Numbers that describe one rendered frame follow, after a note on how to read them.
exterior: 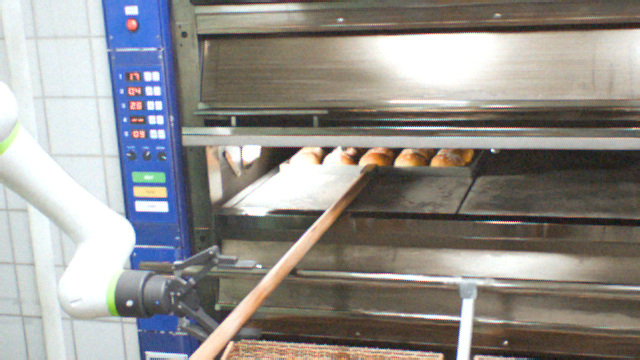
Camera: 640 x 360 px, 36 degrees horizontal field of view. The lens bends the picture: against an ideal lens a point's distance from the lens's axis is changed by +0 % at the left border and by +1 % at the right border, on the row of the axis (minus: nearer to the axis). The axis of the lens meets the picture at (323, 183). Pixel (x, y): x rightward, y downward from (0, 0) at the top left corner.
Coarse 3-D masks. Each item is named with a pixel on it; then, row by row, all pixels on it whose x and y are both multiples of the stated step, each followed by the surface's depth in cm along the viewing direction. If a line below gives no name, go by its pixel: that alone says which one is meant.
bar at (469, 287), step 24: (144, 264) 214; (168, 264) 212; (432, 288) 196; (456, 288) 194; (480, 288) 193; (504, 288) 191; (528, 288) 190; (552, 288) 189; (576, 288) 188; (600, 288) 186; (624, 288) 185
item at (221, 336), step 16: (368, 176) 266; (352, 192) 250; (336, 208) 236; (320, 224) 223; (304, 240) 212; (288, 256) 202; (272, 272) 194; (288, 272) 199; (256, 288) 185; (272, 288) 189; (240, 304) 178; (256, 304) 181; (224, 320) 171; (240, 320) 173; (224, 336) 166; (208, 352) 160
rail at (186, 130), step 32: (192, 128) 227; (224, 128) 225; (256, 128) 223; (288, 128) 221; (320, 128) 218; (352, 128) 216; (384, 128) 214; (416, 128) 212; (448, 128) 210; (480, 128) 208; (512, 128) 206; (544, 128) 205; (576, 128) 203; (608, 128) 201
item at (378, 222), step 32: (224, 224) 247; (256, 224) 245; (288, 224) 242; (352, 224) 238; (384, 224) 235; (416, 224) 233; (448, 224) 231; (480, 224) 229; (512, 224) 226; (544, 224) 224; (576, 224) 222; (608, 224) 221
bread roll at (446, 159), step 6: (438, 156) 273; (444, 156) 272; (450, 156) 272; (456, 156) 272; (432, 162) 274; (438, 162) 272; (444, 162) 272; (450, 162) 271; (456, 162) 271; (462, 162) 272
